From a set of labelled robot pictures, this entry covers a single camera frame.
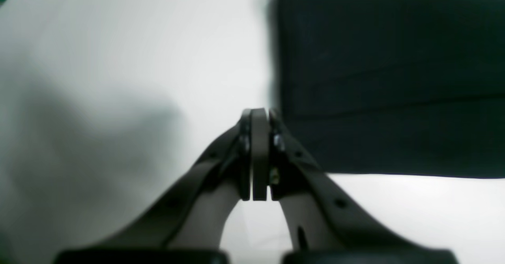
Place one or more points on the black T-shirt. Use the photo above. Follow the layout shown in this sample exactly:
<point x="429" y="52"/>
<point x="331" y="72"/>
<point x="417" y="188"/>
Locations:
<point x="412" y="87"/>

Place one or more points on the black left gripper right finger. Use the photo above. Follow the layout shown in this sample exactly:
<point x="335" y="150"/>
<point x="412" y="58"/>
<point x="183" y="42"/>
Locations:
<point x="326" y="225"/>

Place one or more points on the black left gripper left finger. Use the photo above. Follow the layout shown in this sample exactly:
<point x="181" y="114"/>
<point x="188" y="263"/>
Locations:
<point x="185" y="225"/>

